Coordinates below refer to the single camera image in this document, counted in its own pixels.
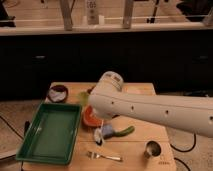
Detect white-handled black dish brush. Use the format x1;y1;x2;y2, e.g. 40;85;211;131
94;126;104;146

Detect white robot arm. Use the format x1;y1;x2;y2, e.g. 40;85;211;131
88;71;213;138

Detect green plastic tray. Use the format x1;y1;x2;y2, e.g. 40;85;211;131
16;103;82;165

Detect dark red grapes bunch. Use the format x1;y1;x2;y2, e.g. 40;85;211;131
87;87;94;94

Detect light green toy vegetable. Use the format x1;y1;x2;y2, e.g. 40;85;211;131
78;92;89;106

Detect orange bowl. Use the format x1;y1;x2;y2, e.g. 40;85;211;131
83;106;102;127

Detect blue sponge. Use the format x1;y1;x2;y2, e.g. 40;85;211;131
102;124;115;139

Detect dark bowl with white cloth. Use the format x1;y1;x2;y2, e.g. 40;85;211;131
47;85;68;103

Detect silver fork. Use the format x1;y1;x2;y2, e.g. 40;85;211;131
87;151;123;162

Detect metal cup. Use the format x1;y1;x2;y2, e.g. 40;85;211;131
144;141;161;158

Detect right wooden post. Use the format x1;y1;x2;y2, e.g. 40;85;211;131
122;0;134;29

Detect black power cable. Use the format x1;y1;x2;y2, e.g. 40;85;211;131
169;133;198;171

